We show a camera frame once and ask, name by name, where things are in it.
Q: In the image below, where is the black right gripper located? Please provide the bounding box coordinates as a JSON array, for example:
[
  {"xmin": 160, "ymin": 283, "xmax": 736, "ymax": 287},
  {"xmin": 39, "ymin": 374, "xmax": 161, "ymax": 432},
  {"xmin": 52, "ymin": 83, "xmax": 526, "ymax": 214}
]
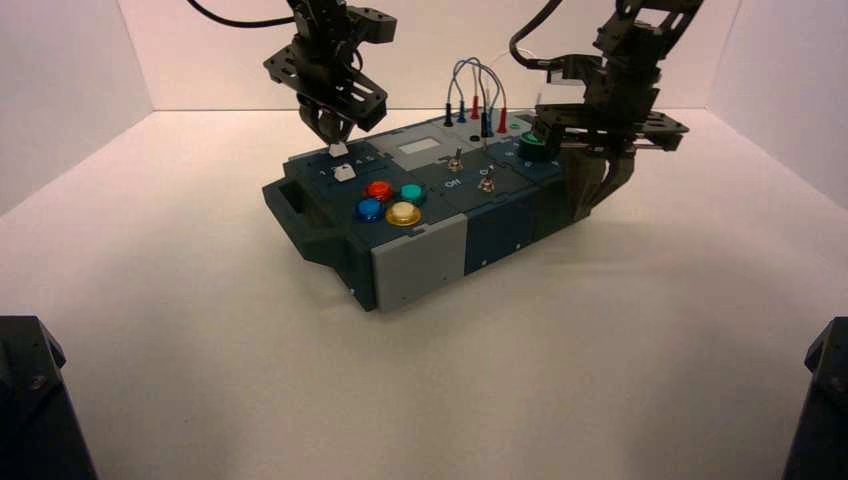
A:
[{"xmin": 531, "ymin": 52, "xmax": 691, "ymax": 224}]

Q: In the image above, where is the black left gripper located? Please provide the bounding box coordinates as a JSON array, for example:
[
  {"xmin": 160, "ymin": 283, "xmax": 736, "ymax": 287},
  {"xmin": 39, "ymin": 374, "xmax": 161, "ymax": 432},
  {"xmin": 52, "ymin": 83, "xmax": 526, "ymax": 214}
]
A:
[{"xmin": 263, "ymin": 39, "xmax": 390, "ymax": 144}]

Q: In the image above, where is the dark modular control box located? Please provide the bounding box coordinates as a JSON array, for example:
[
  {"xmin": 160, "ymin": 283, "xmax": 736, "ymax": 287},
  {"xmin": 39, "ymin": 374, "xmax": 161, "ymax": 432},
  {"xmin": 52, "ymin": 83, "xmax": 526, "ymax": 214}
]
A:
[{"xmin": 261, "ymin": 109, "xmax": 601, "ymax": 313}]

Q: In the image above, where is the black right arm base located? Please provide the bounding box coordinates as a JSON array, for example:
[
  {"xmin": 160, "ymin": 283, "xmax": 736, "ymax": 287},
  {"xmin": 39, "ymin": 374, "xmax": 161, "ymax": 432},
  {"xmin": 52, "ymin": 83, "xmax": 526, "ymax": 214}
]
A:
[{"xmin": 783, "ymin": 317, "xmax": 848, "ymax": 480}]

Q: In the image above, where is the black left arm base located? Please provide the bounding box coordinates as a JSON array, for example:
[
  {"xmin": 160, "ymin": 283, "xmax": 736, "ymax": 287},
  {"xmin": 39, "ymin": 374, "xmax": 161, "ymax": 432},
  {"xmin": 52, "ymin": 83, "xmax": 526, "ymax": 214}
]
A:
[{"xmin": 0, "ymin": 315, "xmax": 98, "ymax": 480}]

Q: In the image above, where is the green rotary knob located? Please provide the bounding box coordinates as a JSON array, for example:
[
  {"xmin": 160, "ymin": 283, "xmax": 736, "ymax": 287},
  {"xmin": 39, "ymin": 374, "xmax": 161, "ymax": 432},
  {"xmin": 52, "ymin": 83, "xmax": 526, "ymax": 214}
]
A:
[{"xmin": 518, "ymin": 131, "xmax": 554, "ymax": 162}]

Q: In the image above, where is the yellow dome push button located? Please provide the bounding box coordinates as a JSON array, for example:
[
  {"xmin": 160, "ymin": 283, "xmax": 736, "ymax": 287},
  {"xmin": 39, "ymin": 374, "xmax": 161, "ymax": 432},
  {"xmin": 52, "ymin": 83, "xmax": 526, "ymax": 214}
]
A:
[{"xmin": 385, "ymin": 201, "xmax": 423, "ymax": 229}]

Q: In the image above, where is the black plug jumper cable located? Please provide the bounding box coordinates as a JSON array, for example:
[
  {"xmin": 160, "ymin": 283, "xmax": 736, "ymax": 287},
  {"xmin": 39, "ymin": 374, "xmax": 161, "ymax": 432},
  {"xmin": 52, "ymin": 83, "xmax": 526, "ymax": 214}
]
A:
[{"xmin": 443, "ymin": 59, "xmax": 495, "ymax": 138}]

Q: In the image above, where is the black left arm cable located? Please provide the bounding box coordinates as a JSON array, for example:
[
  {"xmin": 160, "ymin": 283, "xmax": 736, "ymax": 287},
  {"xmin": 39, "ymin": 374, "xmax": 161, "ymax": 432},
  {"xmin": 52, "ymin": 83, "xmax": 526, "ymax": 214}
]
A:
[{"xmin": 185, "ymin": 0, "xmax": 297, "ymax": 30}]

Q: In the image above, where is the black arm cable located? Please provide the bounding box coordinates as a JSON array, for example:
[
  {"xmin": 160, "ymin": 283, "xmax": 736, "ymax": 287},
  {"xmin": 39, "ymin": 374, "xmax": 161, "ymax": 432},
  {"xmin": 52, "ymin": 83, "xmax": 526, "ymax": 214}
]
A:
[
  {"xmin": 508, "ymin": 0, "xmax": 565, "ymax": 71},
  {"xmin": 185, "ymin": 0, "xmax": 297, "ymax": 30}
]

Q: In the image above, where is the blue plug jumper cable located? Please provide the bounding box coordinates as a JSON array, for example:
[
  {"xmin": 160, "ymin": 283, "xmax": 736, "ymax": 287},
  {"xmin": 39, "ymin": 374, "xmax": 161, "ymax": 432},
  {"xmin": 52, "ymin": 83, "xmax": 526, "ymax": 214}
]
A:
[{"xmin": 456, "ymin": 56, "xmax": 495, "ymax": 138}]

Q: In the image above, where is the red plug jumper cable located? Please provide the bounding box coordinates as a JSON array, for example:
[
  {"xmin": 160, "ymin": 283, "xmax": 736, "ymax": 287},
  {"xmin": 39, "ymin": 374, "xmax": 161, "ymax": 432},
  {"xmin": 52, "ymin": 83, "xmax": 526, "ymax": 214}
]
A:
[{"xmin": 469, "ymin": 62, "xmax": 510, "ymax": 134}]

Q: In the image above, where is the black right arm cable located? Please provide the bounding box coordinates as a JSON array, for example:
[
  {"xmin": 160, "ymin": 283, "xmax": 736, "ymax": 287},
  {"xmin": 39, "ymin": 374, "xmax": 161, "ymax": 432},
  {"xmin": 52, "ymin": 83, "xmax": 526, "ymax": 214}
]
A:
[{"xmin": 508, "ymin": 0, "xmax": 565, "ymax": 71}]

